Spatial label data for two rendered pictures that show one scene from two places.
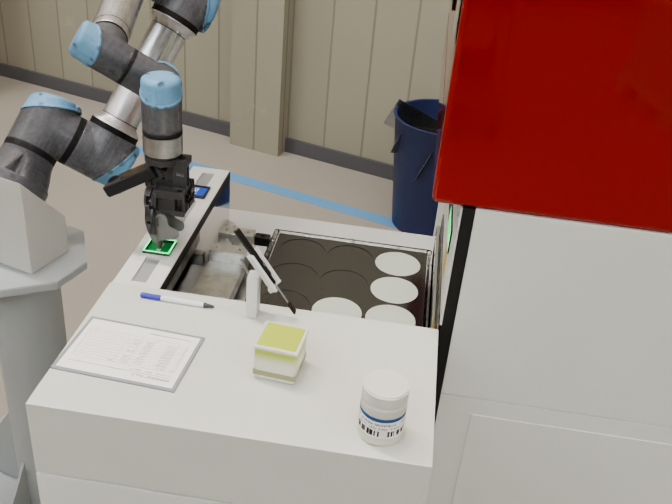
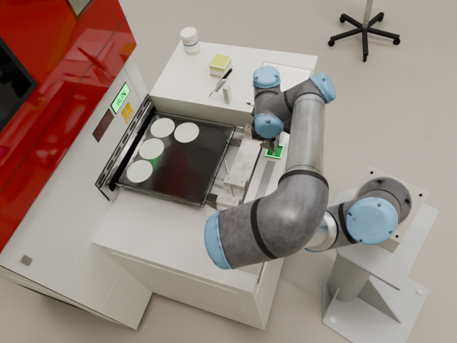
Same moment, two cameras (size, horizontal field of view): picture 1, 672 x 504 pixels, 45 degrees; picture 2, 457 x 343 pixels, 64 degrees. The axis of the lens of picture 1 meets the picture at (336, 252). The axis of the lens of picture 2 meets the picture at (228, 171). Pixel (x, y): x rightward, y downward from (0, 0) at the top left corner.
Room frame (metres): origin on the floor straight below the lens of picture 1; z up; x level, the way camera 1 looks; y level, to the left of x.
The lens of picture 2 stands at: (2.14, 0.52, 2.04)
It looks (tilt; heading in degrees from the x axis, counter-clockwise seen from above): 57 degrees down; 206
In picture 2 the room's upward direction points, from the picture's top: 14 degrees counter-clockwise
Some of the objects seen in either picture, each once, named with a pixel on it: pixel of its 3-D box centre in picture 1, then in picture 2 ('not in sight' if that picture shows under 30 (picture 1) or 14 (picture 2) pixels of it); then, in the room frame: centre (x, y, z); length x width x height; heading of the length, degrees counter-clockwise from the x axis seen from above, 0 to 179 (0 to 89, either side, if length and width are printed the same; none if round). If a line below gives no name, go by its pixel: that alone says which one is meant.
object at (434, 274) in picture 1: (434, 293); (131, 148); (1.44, -0.22, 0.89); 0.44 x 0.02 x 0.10; 175
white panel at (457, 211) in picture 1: (451, 204); (92, 167); (1.61, -0.25, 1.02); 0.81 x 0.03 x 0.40; 175
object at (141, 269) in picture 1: (178, 246); (266, 191); (1.54, 0.35, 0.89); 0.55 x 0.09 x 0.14; 175
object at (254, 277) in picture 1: (262, 284); (222, 88); (1.21, 0.13, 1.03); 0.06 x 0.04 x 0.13; 85
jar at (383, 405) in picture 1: (383, 407); (190, 41); (0.93, -0.09, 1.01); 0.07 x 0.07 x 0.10
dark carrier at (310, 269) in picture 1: (343, 283); (176, 154); (1.44, -0.02, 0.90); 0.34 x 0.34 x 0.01; 85
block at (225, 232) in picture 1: (237, 235); (228, 201); (1.60, 0.23, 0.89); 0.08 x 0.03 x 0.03; 85
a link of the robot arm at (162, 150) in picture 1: (163, 143); not in sight; (1.41, 0.35, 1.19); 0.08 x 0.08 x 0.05
